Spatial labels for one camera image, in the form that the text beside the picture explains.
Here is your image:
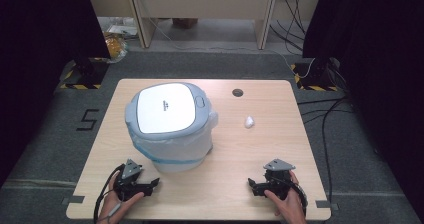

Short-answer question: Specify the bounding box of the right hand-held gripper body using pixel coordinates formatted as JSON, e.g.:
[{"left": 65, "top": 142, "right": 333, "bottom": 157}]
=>
[{"left": 263, "top": 158, "right": 296, "bottom": 200}]

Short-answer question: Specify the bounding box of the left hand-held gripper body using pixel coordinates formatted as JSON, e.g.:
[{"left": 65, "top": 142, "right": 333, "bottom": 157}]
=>
[{"left": 113, "top": 158, "right": 150, "bottom": 202}]

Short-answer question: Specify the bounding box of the translucent plastic trash bag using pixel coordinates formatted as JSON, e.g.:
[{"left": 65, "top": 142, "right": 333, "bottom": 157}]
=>
[{"left": 125, "top": 110, "right": 219, "bottom": 167}]

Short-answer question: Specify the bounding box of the white grey pedal trash can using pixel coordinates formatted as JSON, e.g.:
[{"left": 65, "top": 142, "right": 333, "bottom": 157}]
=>
[{"left": 124, "top": 81, "right": 219, "bottom": 174}]

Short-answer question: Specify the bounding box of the person's left hand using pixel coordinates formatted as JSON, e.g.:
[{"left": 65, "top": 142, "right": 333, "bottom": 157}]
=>
[{"left": 99, "top": 172, "right": 145, "bottom": 218}]

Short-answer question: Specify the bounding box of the person's right hand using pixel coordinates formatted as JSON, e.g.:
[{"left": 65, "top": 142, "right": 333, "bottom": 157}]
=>
[{"left": 264, "top": 170, "right": 308, "bottom": 224}]

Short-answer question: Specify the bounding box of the grey tape strip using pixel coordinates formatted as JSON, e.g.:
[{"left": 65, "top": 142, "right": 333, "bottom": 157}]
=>
[
  {"left": 315, "top": 199, "right": 340, "bottom": 212},
  {"left": 61, "top": 195, "right": 86, "bottom": 206}
]

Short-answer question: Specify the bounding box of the black stand base striped tape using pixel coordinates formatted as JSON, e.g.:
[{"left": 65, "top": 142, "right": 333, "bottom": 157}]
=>
[
  {"left": 59, "top": 57, "right": 110, "bottom": 90},
  {"left": 289, "top": 57, "right": 342, "bottom": 92}
]

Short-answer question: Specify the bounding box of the yellow plastic bag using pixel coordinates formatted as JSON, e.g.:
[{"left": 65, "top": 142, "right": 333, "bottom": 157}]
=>
[{"left": 103, "top": 32, "right": 129, "bottom": 64}]

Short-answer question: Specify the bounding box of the black curtain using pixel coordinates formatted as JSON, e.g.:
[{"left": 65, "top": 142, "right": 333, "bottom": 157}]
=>
[
  {"left": 0, "top": 0, "right": 112, "bottom": 187},
  {"left": 301, "top": 0, "right": 424, "bottom": 217}
]

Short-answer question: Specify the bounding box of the beige wooden desk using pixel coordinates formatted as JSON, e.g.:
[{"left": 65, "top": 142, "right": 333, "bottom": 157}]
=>
[{"left": 124, "top": 0, "right": 279, "bottom": 51}]

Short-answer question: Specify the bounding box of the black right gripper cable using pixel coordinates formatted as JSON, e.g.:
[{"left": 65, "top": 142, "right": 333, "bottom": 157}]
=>
[{"left": 281, "top": 176, "right": 309, "bottom": 217}]

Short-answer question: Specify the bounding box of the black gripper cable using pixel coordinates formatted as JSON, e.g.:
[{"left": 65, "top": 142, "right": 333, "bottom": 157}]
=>
[
  {"left": 93, "top": 164, "right": 126, "bottom": 224},
  {"left": 281, "top": 176, "right": 309, "bottom": 217}
]

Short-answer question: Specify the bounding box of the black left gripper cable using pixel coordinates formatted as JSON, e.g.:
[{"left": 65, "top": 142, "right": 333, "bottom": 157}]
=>
[{"left": 93, "top": 164, "right": 126, "bottom": 224}]

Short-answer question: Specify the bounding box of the long black floor cable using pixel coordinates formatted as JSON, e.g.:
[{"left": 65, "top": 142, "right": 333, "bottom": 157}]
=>
[{"left": 296, "top": 96, "right": 355, "bottom": 207}]

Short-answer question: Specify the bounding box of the thin white cable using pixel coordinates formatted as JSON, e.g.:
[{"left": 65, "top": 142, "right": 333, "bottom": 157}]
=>
[{"left": 146, "top": 15, "right": 316, "bottom": 80}]

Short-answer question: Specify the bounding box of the black power cable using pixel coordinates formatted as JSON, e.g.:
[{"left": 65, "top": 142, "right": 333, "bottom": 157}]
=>
[{"left": 269, "top": 0, "right": 307, "bottom": 53}]

